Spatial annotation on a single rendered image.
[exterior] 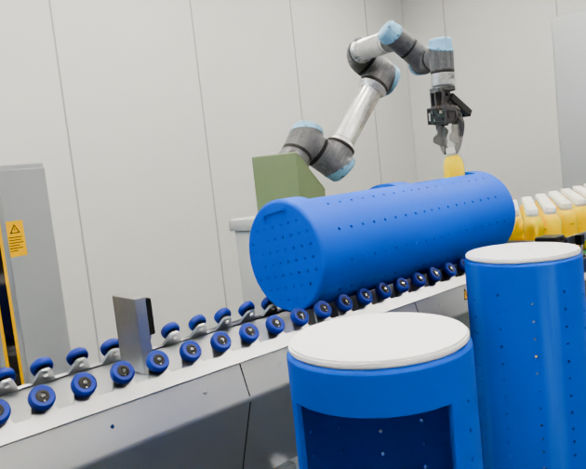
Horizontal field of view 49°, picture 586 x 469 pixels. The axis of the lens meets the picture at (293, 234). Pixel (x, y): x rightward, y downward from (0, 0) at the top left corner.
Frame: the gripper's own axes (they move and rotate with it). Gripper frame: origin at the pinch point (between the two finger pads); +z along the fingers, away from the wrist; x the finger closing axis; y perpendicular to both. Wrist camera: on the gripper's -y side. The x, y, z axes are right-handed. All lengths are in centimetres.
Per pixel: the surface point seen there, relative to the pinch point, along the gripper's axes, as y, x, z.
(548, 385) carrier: 38, 48, 58
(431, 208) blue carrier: 32.1, 13.8, 15.9
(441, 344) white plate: 106, 68, 28
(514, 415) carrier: 42, 41, 66
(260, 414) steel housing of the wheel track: 98, 14, 53
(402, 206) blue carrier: 43.1, 12.6, 13.8
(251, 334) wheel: 97, 13, 36
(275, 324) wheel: 90, 12, 35
